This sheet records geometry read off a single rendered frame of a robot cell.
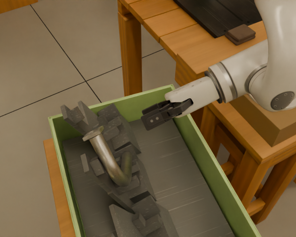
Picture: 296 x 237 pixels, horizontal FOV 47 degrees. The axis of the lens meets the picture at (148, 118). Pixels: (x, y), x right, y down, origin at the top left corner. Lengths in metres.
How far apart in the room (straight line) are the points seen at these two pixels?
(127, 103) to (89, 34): 1.91
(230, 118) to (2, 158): 1.50
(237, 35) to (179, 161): 0.60
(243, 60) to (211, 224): 0.49
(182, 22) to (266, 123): 0.64
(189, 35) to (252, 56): 0.79
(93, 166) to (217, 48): 0.82
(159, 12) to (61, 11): 1.81
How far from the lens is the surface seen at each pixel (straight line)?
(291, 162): 1.47
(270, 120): 1.12
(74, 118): 0.85
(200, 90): 0.68
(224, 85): 0.69
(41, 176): 2.12
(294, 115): 1.16
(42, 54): 2.86
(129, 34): 1.82
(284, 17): 0.64
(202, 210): 1.02
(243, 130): 1.19
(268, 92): 0.65
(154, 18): 1.57
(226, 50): 1.40
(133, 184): 0.85
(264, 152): 1.16
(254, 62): 0.70
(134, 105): 1.13
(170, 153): 1.10
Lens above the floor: 1.77
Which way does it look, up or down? 51 degrees down
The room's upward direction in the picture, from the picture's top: straight up
